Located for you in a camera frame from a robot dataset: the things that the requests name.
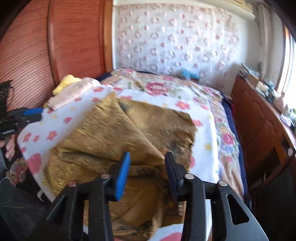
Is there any cardboard box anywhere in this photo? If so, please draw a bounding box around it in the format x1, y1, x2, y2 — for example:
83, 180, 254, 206
246, 75, 260, 87

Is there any person's patterned clothing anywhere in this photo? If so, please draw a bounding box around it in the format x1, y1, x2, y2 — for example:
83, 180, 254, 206
0, 156, 47, 204

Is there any bright window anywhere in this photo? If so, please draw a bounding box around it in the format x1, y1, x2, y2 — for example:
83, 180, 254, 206
276, 23, 296, 98

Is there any wooden headboard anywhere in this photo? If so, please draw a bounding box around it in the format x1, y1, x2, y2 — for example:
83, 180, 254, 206
0, 0, 114, 112

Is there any golden paisley garment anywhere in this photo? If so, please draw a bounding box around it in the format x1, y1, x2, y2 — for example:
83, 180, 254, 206
43, 93, 200, 239

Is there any floral bed sheet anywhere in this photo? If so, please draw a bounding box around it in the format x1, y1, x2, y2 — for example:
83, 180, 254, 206
99, 68, 245, 202

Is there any person's left hand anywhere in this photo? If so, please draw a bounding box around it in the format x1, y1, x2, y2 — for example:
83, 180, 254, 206
5, 136, 18, 159

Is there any pale pink folded cloth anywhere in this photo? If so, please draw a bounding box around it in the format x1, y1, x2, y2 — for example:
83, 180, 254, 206
44, 77, 103, 110

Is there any yellow cloth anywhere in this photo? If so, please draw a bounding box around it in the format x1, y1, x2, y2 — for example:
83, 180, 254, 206
52, 74, 82, 95

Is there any brown wooden cabinet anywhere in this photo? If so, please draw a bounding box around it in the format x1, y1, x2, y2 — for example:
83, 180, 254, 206
231, 75, 296, 209

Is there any white circle-patterned curtain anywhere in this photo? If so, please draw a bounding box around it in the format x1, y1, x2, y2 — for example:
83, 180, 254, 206
112, 3, 245, 80

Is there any blue toy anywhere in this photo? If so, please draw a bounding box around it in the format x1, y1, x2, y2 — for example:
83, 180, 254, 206
180, 68, 199, 80

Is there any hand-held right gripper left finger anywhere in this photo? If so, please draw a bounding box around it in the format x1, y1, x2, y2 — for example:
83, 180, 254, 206
46, 152, 131, 241

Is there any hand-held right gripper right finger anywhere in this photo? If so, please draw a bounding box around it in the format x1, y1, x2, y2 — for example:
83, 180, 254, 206
165, 152, 270, 241

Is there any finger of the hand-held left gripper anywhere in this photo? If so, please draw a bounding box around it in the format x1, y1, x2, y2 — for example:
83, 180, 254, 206
22, 107, 43, 122

